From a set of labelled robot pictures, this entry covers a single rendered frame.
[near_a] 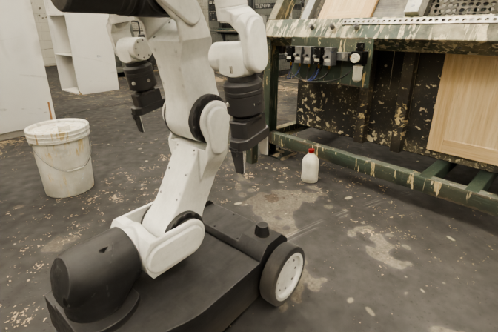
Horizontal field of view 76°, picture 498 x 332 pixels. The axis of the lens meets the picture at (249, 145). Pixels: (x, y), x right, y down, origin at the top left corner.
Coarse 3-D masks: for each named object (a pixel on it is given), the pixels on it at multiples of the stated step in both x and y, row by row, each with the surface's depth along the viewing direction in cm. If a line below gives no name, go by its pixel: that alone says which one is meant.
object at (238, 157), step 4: (232, 152) 72; (236, 152) 72; (240, 152) 72; (232, 156) 74; (236, 156) 72; (240, 156) 72; (236, 160) 74; (240, 160) 73; (236, 164) 74; (240, 164) 74; (244, 164) 74; (236, 168) 75; (240, 168) 74; (244, 168) 75; (236, 172) 75; (240, 172) 75; (244, 172) 75
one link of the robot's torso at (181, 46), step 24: (168, 0) 70; (192, 0) 75; (144, 24) 83; (168, 24) 86; (192, 24) 77; (168, 48) 81; (192, 48) 80; (168, 72) 85; (192, 72) 84; (168, 96) 90; (192, 96) 86; (216, 96) 90; (168, 120) 92; (192, 120) 86
